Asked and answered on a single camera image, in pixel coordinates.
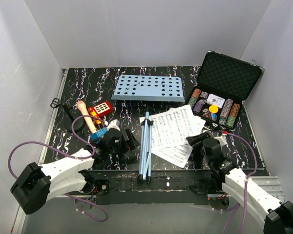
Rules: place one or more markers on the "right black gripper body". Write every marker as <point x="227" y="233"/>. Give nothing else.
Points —
<point x="198" y="149"/>

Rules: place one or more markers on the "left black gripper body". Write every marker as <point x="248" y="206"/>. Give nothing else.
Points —
<point x="122" y="147"/>

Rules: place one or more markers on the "sheet music page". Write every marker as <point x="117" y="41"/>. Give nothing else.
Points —
<point x="177" y="155"/>
<point x="171" y="128"/>

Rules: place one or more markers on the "black microphone stand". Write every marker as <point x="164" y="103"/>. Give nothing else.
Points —
<point x="69" y="116"/>

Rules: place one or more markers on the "pink toy microphone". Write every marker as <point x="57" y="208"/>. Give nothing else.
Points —
<point x="83" y="109"/>

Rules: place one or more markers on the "blue music stand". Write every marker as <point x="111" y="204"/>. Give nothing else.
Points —
<point x="149" y="89"/>

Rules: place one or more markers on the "black poker chip case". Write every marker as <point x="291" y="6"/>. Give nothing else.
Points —
<point x="226" y="77"/>

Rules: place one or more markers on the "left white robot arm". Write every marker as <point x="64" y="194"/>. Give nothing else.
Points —
<point x="38" y="184"/>

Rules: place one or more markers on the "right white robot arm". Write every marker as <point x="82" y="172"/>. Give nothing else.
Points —
<point x="275" y="216"/>

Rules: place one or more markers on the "blue grey brick toy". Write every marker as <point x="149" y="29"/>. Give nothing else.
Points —
<point x="98" y="135"/>

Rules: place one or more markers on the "purple chip row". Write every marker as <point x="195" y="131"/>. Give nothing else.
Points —
<point x="198" y="106"/>

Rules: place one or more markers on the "yellow dealer button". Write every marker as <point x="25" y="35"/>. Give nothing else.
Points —
<point x="213" y="109"/>

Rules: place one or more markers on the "green chip row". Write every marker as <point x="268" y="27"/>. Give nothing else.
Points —
<point x="192" y="101"/>

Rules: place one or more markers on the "white card deck box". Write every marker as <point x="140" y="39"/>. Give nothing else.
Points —
<point x="215" y="100"/>

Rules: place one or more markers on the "blue white chip row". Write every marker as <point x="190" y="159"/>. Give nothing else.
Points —
<point x="225" y="111"/>

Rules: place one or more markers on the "red white chip row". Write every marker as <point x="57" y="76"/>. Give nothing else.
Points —
<point x="196" y="93"/>

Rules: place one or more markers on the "brown chip row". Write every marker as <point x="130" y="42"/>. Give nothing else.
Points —
<point x="234" y="110"/>

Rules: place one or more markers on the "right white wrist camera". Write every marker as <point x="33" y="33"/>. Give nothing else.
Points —
<point x="222" y="139"/>

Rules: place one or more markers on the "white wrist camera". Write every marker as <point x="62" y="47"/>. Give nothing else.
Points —
<point x="114" y="124"/>
<point x="222" y="139"/>

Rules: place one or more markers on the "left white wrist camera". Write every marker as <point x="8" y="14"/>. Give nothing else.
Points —
<point x="114" y="124"/>

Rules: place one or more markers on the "left aluminium rail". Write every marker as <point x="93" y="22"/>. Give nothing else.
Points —
<point x="53" y="117"/>

